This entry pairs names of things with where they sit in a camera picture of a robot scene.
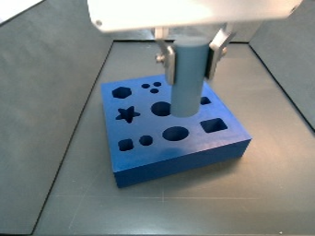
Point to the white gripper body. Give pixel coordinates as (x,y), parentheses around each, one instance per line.
(119,15)

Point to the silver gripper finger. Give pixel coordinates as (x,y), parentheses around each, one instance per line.
(217,48)
(165,57)

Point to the light blue oval cylinder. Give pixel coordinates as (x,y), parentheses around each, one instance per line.
(191,62)

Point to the blue foam shape board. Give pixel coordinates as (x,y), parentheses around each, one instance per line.
(152,144)

